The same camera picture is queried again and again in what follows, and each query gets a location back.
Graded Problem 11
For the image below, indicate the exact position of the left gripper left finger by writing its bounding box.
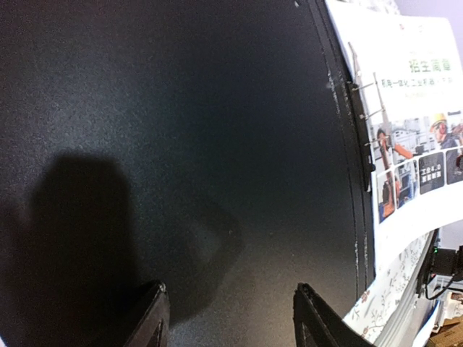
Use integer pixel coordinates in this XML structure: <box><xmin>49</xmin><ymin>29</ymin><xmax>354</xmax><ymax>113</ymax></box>
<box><xmin>122</xmin><ymin>281</ymin><xmax>170</xmax><ymax>347</ymax></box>

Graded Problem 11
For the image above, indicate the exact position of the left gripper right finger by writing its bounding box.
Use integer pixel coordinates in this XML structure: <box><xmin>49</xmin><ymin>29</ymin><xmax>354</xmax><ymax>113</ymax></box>
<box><xmin>293</xmin><ymin>283</ymin><xmax>373</xmax><ymax>347</ymax></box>

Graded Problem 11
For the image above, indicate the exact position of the blue file folder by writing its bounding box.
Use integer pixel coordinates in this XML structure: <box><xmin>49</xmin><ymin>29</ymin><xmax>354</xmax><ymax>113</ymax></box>
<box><xmin>1</xmin><ymin>1</ymin><xmax>373</xmax><ymax>346</ymax></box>

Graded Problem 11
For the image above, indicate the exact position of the colour printed brochure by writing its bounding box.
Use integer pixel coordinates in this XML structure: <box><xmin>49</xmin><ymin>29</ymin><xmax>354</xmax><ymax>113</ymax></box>
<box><xmin>356</xmin><ymin>15</ymin><xmax>462</xmax><ymax>271</ymax></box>

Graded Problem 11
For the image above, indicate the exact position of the floral patterned table mat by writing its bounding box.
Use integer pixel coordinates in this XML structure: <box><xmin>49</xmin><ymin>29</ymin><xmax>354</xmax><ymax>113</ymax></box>
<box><xmin>343</xmin><ymin>232</ymin><xmax>433</xmax><ymax>344</ymax></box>

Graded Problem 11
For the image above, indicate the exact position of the aluminium front rail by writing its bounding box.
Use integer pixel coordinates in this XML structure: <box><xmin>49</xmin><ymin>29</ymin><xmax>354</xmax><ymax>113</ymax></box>
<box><xmin>374</xmin><ymin>229</ymin><xmax>440</xmax><ymax>346</ymax></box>

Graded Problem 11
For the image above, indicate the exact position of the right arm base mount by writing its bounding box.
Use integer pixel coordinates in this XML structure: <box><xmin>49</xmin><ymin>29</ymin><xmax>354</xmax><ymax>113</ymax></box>
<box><xmin>416</xmin><ymin>246</ymin><xmax>462</xmax><ymax>300</ymax></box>

